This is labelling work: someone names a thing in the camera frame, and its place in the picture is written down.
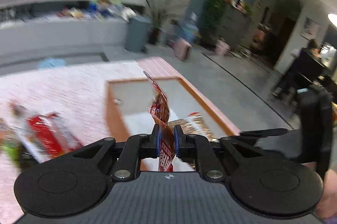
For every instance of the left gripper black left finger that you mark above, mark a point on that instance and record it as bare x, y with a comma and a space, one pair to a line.
135, 149

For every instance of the potted long-leaf plant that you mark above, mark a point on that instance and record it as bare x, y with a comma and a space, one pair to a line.
159, 14

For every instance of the red white snack box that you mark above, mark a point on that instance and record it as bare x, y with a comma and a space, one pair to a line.
46, 136

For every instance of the grey trash bin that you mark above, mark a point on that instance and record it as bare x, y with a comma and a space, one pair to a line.
137, 34

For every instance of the pink lace tablecloth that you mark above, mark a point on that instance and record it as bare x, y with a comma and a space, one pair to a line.
77, 93

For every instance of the red brown snack packet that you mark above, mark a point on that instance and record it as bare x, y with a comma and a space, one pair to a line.
165, 143

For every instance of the grey TV console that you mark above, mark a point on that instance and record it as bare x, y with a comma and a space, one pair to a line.
54, 28

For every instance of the person in dark clothes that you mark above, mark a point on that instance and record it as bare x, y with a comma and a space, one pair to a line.
306, 67

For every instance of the orange storage box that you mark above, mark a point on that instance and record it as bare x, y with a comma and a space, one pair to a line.
127, 114

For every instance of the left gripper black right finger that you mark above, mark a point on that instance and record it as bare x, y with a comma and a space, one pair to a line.
198, 148

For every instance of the brown snack bag in box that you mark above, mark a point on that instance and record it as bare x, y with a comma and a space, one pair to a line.
193, 124

